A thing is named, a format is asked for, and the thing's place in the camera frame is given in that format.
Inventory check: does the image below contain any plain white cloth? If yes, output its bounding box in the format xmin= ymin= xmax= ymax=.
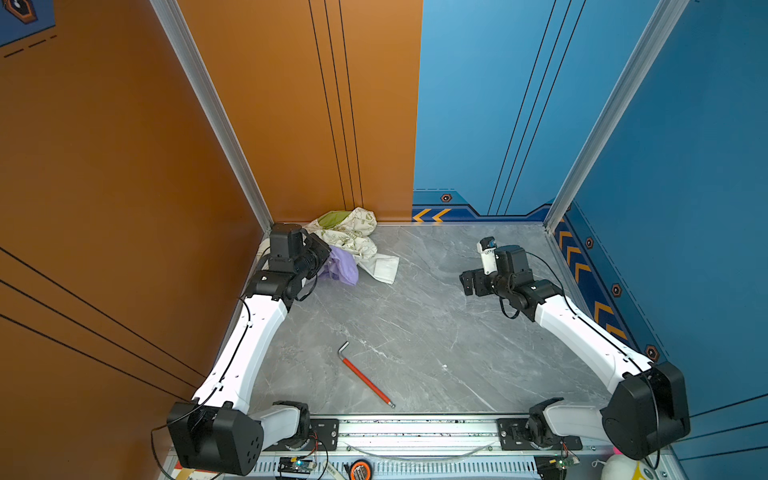
xmin=358 ymin=253 xmax=400 ymax=285

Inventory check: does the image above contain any patterned cream green cloth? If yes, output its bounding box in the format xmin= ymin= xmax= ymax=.
xmin=306 ymin=207 xmax=378 ymax=261

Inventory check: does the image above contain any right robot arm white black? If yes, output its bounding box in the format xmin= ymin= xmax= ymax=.
xmin=460 ymin=237 xmax=691 ymax=460

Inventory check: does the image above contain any green circuit board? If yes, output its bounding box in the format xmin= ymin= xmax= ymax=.
xmin=277 ymin=457 xmax=318 ymax=480

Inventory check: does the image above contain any white plush toy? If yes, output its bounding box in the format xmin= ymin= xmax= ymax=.
xmin=600 ymin=454 xmax=657 ymax=480

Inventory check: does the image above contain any red handled hex key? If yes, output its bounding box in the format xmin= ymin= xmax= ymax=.
xmin=337 ymin=341 xmax=396 ymax=409

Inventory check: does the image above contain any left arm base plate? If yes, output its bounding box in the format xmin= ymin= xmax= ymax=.
xmin=267 ymin=417 xmax=340 ymax=452

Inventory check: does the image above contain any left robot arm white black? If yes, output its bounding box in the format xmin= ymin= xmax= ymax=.
xmin=164 ymin=223 xmax=331 ymax=476

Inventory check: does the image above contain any purple cloth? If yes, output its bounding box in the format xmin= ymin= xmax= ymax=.
xmin=318 ymin=246 xmax=359 ymax=286

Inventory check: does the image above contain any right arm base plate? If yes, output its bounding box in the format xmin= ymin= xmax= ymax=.
xmin=496 ymin=417 xmax=583 ymax=451

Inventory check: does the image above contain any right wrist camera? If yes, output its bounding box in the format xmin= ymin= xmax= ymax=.
xmin=477 ymin=236 xmax=498 ymax=275

